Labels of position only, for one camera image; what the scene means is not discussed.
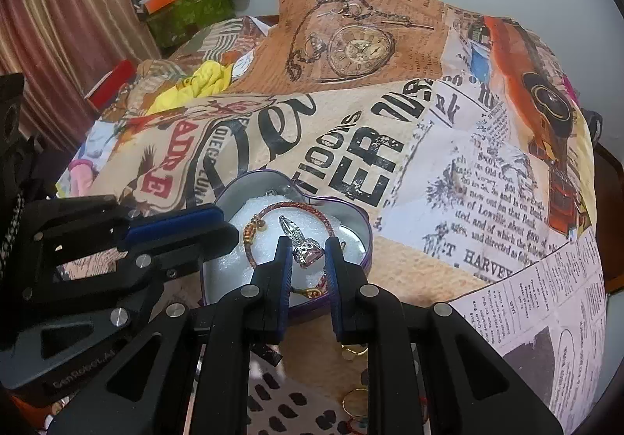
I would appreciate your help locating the red box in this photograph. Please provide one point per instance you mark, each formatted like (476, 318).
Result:
(109, 84)

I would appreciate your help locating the printed blanket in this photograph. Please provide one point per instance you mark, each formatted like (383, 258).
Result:
(438, 162)

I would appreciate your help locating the gold bangle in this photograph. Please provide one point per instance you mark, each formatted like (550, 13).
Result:
(356, 402)

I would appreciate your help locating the red bangle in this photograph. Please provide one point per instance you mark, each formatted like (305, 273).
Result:
(358, 426)

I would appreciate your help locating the green patterned box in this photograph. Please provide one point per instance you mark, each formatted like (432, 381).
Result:
(190, 15)

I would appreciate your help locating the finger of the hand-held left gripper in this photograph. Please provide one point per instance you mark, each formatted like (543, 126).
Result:
(195, 245)
(170, 221)

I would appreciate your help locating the black-dotted white cloth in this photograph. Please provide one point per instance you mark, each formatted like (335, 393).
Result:
(292, 408)

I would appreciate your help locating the striped brown curtain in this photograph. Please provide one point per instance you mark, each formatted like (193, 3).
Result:
(53, 15)

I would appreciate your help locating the pink cloth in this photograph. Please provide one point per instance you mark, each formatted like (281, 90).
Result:
(80, 176)

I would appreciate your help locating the white foam insert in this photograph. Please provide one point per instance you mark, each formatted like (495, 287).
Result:
(243, 220)

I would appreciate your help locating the silver hair clip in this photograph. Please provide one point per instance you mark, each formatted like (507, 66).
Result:
(303, 247)

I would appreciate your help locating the yellow cloth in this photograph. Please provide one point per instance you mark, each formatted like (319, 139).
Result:
(204, 81)

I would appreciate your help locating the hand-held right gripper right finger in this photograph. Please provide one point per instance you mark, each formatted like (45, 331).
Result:
(336, 280)

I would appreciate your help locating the wooden chair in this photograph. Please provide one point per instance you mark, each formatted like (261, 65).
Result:
(607, 220)

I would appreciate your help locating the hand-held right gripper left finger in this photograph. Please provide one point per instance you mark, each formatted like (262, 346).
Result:
(280, 280)

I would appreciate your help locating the heart-shaped tin box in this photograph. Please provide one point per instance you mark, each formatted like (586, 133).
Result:
(273, 188)

